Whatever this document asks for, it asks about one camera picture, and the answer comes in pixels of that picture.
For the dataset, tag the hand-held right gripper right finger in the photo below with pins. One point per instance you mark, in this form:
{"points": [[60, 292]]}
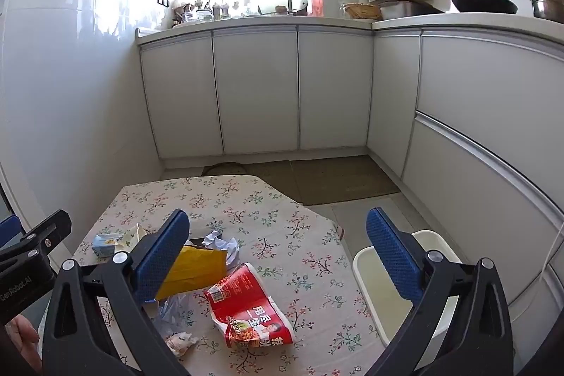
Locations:
{"points": [[392, 252]]}

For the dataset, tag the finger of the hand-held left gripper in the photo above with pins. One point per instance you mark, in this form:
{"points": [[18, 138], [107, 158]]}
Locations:
{"points": [[53, 228], [9, 230]]}

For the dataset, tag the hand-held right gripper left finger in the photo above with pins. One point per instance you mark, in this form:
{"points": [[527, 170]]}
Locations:
{"points": [[163, 257]]}

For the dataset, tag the white plastic bin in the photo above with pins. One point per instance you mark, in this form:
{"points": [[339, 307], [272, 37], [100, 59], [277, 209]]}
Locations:
{"points": [[379, 283]]}

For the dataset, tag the white paper bag green print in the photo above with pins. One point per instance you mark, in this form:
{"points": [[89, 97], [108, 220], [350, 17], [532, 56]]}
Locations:
{"points": [[132, 237]]}

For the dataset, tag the yellow paper bag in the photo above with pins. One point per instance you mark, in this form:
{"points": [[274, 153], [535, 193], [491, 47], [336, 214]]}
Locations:
{"points": [[198, 270]]}

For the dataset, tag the light blue carton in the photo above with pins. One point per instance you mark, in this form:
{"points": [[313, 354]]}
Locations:
{"points": [[103, 248]]}

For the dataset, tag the printed plastic bag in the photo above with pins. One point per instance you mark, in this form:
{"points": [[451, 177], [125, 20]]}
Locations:
{"points": [[180, 344]]}

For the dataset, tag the red instant noodle cup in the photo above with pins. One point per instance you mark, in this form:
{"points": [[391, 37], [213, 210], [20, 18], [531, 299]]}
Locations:
{"points": [[246, 305]]}

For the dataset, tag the person's left hand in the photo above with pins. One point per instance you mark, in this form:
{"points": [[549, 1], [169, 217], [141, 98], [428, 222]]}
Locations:
{"points": [[20, 334]]}

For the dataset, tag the large brown floor mat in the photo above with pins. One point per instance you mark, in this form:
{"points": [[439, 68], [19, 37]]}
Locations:
{"points": [[343, 177]]}

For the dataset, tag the floral tablecloth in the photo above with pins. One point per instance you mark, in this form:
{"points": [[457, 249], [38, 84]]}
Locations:
{"points": [[286, 235]]}

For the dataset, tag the round woven mat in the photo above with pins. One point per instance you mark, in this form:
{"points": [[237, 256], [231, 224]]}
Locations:
{"points": [[224, 169]]}

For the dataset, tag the small brown floor mat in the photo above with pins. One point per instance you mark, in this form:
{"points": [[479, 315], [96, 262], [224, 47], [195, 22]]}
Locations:
{"points": [[277, 177]]}

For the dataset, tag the white kitchen cabinet with drawers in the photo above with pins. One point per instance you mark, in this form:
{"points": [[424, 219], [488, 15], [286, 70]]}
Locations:
{"points": [[484, 103]]}

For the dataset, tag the white kitchen cabinet with doors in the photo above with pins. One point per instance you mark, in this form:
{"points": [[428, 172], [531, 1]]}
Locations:
{"points": [[260, 85]]}

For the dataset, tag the wicker basket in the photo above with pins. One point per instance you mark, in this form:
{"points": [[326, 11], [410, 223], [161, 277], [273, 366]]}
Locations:
{"points": [[363, 11]]}

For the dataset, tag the steel tray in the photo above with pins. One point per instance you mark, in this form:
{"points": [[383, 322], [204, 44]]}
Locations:
{"points": [[405, 9]]}

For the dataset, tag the row of small jars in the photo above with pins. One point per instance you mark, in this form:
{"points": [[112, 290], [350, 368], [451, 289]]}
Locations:
{"points": [[202, 12]]}

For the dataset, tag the red bottle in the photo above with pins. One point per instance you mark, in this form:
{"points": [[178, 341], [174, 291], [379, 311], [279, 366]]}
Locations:
{"points": [[316, 4]]}

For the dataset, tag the black white figurine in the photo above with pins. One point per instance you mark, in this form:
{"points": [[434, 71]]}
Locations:
{"points": [[304, 6]]}

